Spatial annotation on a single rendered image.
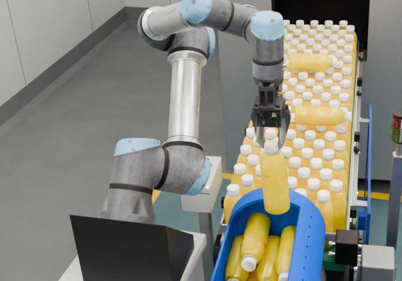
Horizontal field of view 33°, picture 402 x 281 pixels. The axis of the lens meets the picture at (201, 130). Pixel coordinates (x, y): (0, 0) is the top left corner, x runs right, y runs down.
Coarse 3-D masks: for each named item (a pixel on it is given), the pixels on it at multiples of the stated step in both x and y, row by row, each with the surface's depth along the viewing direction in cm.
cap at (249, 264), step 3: (246, 258) 182; (249, 258) 182; (252, 258) 182; (243, 261) 181; (246, 261) 181; (249, 261) 181; (252, 261) 181; (255, 261) 183; (243, 264) 182; (246, 264) 182; (249, 264) 181; (252, 264) 181; (255, 264) 182; (243, 267) 182; (246, 267) 182; (249, 267) 182; (252, 267) 182; (246, 270) 183; (249, 270) 182; (252, 270) 182
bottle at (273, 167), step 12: (264, 156) 174; (276, 156) 173; (264, 168) 174; (276, 168) 173; (264, 180) 176; (276, 180) 174; (264, 192) 178; (276, 192) 176; (288, 192) 178; (264, 204) 180; (276, 204) 177; (288, 204) 179
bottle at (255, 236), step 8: (256, 216) 195; (264, 216) 196; (248, 224) 194; (256, 224) 192; (264, 224) 193; (248, 232) 190; (256, 232) 189; (264, 232) 191; (248, 240) 186; (256, 240) 186; (264, 240) 189; (240, 248) 186; (248, 248) 184; (256, 248) 184; (264, 248) 187; (240, 256) 186; (248, 256) 183; (256, 256) 183; (256, 264) 184
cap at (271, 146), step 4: (268, 140) 174; (272, 140) 174; (276, 140) 174; (264, 144) 173; (268, 144) 173; (272, 144) 172; (276, 144) 172; (264, 148) 173; (268, 148) 172; (272, 148) 171; (276, 148) 172
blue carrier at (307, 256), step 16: (256, 192) 193; (240, 208) 192; (256, 208) 197; (304, 208) 187; (240, 224) 201; (272, 224) 199; (288, 224) 197; (304, 224) 182; (320, 224) 189; (224, 240) 189; (304, 240) 177; (320, 240) 185; (224, 256) 192; (304, 256) 173; (320, 256) 181; (304, 272) 168; (320, 272) 178
